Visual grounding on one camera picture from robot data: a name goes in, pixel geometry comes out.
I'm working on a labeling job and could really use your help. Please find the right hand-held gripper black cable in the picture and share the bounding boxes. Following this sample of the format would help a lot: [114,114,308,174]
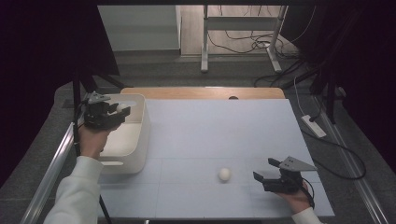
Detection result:
[299,176,317,210]

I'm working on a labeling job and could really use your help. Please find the aluminium floor rail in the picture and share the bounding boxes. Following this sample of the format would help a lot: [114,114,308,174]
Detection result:
[312,94,390,224]
[19,92,95,224]

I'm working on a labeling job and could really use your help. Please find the hand-held gripper black cable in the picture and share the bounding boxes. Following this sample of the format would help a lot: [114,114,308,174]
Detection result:
[72,102,113,224]
[299,176,317,210]

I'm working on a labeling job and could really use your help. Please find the white board table cover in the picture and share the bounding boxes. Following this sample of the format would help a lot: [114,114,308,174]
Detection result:
[96,98,335,219]

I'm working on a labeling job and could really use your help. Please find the thick black floor cables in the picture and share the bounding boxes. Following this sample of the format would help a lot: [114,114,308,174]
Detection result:
[252,58,317,90]

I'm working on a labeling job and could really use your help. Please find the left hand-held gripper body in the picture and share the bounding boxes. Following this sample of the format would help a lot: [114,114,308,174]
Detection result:
[82,91,126,132]

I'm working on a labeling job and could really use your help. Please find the black looped floor cable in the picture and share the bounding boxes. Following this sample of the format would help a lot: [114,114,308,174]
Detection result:
[301,128,367,181]

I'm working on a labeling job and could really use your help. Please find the black tripod stand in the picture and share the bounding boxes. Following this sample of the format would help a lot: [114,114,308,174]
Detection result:
[71,65,134,123]

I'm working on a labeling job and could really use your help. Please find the white cabinet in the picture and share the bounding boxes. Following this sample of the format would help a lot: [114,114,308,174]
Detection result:
[97,4,182,52]

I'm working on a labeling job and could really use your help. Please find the left hand-held gripper black cable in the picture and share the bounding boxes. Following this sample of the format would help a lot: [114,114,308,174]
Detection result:
[72,102,113,224]

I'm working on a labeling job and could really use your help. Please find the person's right hand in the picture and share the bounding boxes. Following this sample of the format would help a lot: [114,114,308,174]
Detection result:
[275,181,314,216]

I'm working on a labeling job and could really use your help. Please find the tangle of thin floor cables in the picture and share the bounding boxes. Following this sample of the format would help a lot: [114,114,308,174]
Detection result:
[206,5,317,59]

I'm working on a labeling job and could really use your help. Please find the white power strip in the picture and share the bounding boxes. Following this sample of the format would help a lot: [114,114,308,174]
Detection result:
[301,114,328,139]

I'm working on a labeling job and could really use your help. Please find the dark curtain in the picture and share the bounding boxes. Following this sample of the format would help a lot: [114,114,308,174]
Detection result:
[281,0,396,175]
[0,0,121,189]

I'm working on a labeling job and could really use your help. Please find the white metal stand frame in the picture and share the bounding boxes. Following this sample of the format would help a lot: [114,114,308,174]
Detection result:
[200,4,290,75]

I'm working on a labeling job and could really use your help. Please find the thin white cable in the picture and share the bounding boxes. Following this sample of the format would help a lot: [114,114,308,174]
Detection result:
[293,76,308,117]

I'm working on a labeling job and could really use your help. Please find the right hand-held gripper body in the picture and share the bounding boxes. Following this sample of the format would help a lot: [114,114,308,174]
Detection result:
[262,155,318,195]

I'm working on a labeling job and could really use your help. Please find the person's left hand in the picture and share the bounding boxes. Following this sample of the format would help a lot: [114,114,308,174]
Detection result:
[78,121,112,161]

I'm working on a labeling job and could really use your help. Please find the white plastic bin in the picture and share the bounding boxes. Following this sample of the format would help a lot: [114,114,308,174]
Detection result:
[92,92,152,175]

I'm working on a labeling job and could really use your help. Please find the black stand with cables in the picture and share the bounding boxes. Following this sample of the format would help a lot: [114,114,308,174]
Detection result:
[308,60,347,126]

